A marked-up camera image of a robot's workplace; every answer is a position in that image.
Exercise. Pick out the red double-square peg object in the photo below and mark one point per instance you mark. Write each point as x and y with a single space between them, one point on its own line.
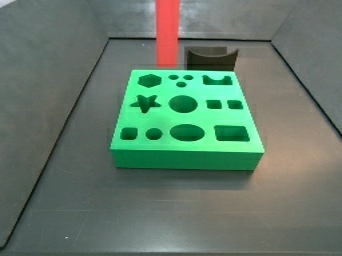
167 32

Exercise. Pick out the green foam shape-sorter block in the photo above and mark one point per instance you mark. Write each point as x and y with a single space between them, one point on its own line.
185 120

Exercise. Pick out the black curved foam piece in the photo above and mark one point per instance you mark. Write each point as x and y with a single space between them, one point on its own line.
210 58

